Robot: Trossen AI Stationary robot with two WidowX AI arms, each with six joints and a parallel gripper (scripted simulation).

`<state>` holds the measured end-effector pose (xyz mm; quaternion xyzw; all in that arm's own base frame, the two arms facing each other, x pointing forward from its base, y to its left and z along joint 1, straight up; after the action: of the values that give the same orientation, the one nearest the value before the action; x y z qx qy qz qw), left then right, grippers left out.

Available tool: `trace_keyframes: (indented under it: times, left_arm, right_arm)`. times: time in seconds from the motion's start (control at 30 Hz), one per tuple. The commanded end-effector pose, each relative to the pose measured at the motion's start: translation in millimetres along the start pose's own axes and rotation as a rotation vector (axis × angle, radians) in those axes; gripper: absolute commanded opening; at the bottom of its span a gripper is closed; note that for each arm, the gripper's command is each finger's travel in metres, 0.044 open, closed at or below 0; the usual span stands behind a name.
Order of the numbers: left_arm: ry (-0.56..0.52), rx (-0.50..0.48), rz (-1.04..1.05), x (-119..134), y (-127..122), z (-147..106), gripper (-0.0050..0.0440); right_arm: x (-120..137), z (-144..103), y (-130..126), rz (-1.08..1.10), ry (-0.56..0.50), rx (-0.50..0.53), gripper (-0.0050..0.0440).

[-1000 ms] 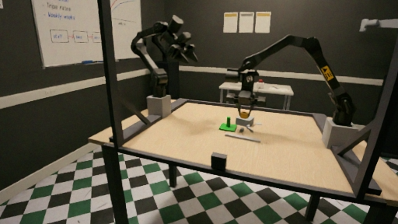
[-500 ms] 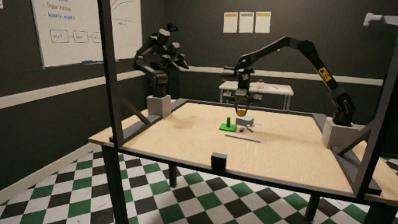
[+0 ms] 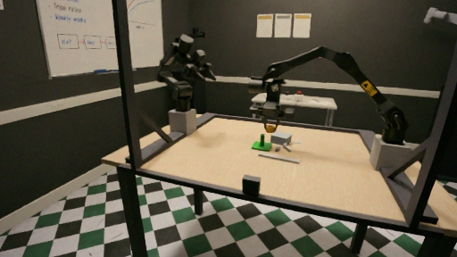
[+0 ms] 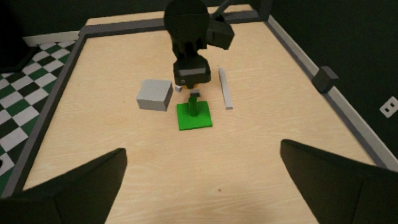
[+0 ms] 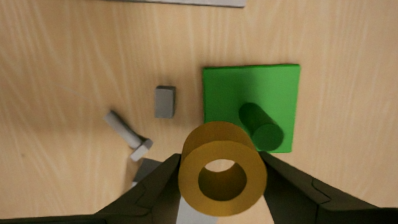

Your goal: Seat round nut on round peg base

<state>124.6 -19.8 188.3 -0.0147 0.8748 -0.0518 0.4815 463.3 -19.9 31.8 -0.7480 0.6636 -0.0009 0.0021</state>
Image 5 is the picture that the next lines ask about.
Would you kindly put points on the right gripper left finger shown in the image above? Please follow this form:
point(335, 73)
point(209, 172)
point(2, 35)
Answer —
point(153, 200)

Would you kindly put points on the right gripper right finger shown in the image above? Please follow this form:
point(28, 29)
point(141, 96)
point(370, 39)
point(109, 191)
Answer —
point(296, 197)

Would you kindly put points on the green square plate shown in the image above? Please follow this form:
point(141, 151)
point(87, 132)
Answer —
point(260, 99)

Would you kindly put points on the grey flat bar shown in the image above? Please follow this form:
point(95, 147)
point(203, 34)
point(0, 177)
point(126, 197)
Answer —
point(235, 4)

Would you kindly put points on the brown round nut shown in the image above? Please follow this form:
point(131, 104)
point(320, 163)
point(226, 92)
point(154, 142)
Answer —
point(226, 193)

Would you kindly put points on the grey bolt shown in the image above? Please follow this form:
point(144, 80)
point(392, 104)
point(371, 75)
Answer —
point(139, 148)

